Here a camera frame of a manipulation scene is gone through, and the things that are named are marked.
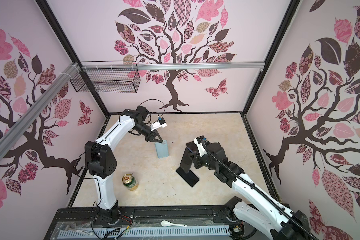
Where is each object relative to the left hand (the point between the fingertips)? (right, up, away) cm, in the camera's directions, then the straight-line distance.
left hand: (159, 141), depth 84 cm
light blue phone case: (+1, -6, +5) cm, 8 cm away
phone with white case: (+18, -21, +1) cm, 28 cm away
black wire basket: (-36, +41, +10) cm, 55 cm away
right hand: (+18, -5, -9) cm, 20 cm away
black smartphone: (+16, -9, -9) cm, 21 cm away
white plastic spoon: (+5, -39, -13) cm, 41 cm away
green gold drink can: (-13, -20, -9) cm, 26 cm away
